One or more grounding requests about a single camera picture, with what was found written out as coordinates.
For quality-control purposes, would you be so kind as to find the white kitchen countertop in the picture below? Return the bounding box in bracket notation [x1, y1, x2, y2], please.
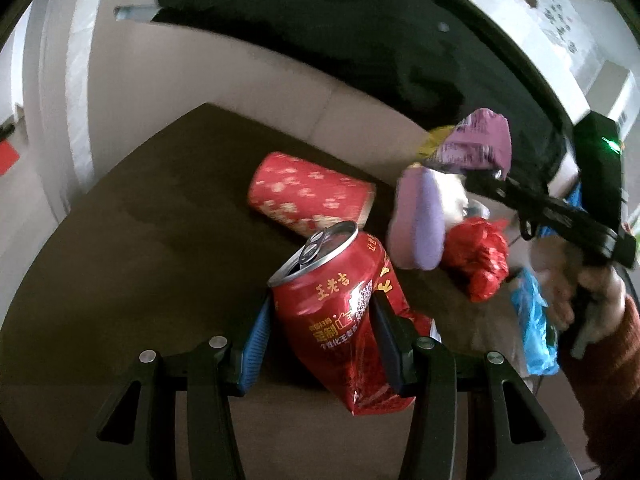
[395, 0, 594, 121]

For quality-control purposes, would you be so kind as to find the purple scouring sponge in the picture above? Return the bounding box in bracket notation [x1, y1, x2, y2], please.
[387, 164, 447, 272]

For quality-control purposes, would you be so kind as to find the purple snack wrapper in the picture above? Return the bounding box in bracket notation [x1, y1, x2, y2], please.
[417, 107, 514, 182]

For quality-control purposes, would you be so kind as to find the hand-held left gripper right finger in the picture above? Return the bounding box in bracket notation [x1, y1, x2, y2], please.
[372, 292, 584, 480]

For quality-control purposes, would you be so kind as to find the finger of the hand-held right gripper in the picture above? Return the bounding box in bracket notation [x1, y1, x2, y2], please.
[464, 169, 583, 256]

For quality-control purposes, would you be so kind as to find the red patterned paper cup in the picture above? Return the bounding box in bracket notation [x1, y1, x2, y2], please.
[247, 151, 377, 241]

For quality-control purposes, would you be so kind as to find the red door mat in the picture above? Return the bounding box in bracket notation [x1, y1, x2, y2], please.
[0, 139, 21, 177]

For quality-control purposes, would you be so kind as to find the person's right forearm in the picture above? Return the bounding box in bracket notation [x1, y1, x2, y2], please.
[559, 294, 640, 480]

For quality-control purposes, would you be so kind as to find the person's right hand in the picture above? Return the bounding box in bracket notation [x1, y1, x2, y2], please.
[542, 259, 629, 347]

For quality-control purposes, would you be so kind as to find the red plastic bag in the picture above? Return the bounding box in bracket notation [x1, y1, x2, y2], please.
[443, 217, 510, 304]

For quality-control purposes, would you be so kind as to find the blue plastic bin bag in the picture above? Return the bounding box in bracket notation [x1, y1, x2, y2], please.
[509, 267, 560, 377]

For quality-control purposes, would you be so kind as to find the black cloth bag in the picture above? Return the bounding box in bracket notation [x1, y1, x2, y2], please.
[150, 0, 577, 197]

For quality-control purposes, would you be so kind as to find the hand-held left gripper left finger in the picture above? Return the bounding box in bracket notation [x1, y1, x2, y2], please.
[62, 299, 274, 480]

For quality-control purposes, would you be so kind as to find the red drink can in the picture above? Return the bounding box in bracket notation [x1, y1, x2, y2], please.
[267, 219, 437, 417]

